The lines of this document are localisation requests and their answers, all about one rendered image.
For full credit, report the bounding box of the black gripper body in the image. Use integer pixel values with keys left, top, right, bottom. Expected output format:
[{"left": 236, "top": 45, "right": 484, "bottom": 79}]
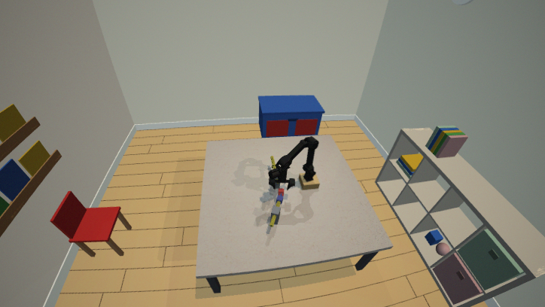
[{"left": 269, "top": 175, "right": 295, "bottom": 187}]

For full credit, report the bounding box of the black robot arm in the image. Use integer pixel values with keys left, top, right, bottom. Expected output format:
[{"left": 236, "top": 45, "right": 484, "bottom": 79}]
[{"left": 269, "top": 136, "right": 318, "bottom": 182}]

